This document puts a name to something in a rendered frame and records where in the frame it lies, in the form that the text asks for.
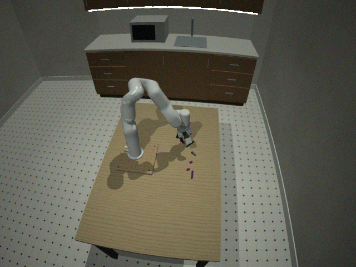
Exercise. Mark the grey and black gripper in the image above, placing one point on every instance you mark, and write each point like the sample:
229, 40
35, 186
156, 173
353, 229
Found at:
180, 135

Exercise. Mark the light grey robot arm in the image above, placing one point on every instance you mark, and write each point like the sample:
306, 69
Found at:
136, 87

